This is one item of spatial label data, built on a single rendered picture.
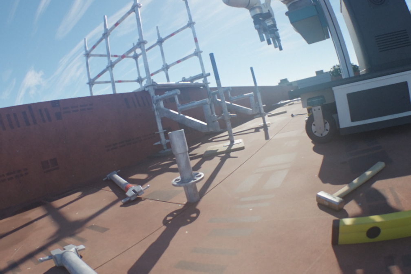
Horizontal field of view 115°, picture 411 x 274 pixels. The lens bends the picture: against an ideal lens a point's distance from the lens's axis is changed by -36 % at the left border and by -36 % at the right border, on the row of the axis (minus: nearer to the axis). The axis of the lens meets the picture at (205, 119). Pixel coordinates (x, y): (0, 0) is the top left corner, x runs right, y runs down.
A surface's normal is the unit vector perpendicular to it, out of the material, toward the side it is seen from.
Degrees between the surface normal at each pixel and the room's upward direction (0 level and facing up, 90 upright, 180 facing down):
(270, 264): 0
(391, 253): 0
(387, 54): 90
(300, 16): 90
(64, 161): 90
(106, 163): 90
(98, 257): 0
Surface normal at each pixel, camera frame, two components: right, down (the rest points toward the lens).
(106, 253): -0.23, -0.97
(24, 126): 0.80, -0.17
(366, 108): -0.60, 0.17
